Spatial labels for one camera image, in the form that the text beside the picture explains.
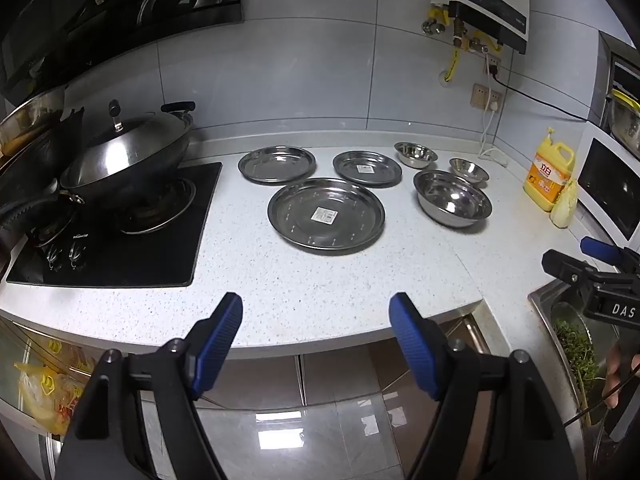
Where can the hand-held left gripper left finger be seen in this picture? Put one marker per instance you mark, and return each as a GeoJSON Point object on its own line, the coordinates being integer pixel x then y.
{"type": "Point", "coordinates": [220, 340]}

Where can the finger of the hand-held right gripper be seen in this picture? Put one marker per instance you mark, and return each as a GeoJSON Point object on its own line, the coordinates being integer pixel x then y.
{"type": "Point", "coordinates": [602, 251]}
{"type": "Point", "coordinates": [570, 270]}

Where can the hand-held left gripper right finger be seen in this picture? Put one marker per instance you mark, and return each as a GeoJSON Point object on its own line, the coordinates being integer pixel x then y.
{"type": "Point", "coordinates": [415, 345]}

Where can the large steel plate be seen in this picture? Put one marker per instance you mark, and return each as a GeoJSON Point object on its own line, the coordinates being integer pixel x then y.
{"type": "Point", "coordinates": [300, 230]}

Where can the large steel bowl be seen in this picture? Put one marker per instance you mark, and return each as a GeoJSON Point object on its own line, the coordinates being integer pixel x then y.
{"type": "Point", "coordinates": [450, 200]}

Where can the small steel bowl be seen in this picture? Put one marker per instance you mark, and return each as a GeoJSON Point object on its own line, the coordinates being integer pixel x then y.
{"type": "Point", "coordinates": [415, 154]}
{"type": "Point", "coordinates": [468, 170]}

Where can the small steel plate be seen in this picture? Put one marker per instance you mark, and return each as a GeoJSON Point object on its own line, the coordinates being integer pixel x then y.
{"type": "Point", "coordinates": [350, 174]}

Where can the medium steel plate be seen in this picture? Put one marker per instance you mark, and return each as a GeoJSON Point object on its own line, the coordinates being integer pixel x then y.
{"type": "Point", "coordinates": [275, 165]}

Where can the person's right hand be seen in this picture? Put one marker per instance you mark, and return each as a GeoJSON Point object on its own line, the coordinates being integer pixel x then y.
{"type": "Point", "coordinates": [617, 375]}

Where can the steel sink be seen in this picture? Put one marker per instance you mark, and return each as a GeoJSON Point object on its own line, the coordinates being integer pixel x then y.
{"type": "Point", "coordinates": [542, 305]}

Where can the napa cabbage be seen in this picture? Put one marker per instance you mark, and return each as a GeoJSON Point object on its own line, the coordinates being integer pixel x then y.
{"type": "Point", "coordinates": [564, 207]}

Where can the basin of greens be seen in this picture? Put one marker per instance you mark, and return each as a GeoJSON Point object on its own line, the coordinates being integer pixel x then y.
{"type": "Point", "coordinates": [575, 345]}

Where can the white microwave oven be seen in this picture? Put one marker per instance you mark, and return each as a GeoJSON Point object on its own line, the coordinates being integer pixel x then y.
{"type": "Point", "coordinates": [607, 180]}

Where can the grey base cabinet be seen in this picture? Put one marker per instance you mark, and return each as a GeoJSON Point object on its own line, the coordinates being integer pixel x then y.
{"type": "Point", "coordinates": [340, 375]}

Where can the yellow detergent bottle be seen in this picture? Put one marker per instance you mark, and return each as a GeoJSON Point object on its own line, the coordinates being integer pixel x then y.
{"type": "Point", "coordinates": [545, 180]}

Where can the black gas stove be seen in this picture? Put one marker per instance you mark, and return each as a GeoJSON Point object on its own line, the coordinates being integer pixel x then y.
{"type": "Point", "coordinates": [150, 255]}

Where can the black wok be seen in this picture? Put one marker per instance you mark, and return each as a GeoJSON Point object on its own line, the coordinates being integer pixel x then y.
{"type": "Point", "coordinates": [150, 174]}

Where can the yellow plastic bag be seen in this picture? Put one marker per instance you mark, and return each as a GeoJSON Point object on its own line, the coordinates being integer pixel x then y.
{"type": "Point", "coordinates": [40, 395]}

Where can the steel wok lid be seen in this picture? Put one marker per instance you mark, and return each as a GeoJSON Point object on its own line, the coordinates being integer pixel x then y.
{"type": "Point", "coordinates": [120, 152]}

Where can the black frying pan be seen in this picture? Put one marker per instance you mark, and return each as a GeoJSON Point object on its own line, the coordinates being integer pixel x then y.
{"type": "Point", "coordinates": [30, 210]}

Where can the metal water valve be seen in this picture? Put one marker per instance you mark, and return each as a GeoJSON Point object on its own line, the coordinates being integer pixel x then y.
{"type": "Point", "coordinates": [429, 25]}
{"type": "Point", "coordinates": [477, 46]}

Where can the white water heater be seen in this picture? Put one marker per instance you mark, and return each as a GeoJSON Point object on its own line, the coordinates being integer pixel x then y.
{"type": "Point", "coordinates": [495, 0]}

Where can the steel basin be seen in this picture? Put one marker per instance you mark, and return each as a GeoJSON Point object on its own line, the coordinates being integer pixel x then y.
{"type": "Point", "coordinates": [30, 120]}

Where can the black range hood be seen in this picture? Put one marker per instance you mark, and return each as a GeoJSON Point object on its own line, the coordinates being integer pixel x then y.
{"type": "Point", "coordinates": [100, 0]}

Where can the beige wall socket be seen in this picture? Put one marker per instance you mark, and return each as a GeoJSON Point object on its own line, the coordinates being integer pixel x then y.
{"type": "Point", "coordinates": [480, 95]}
{"type": "Point", "coordinates": [499, 96]}

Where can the white wall socket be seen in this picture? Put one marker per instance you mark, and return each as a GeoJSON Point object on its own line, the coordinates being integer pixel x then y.
{"type": "Point", "coordinates": [489, 60]}

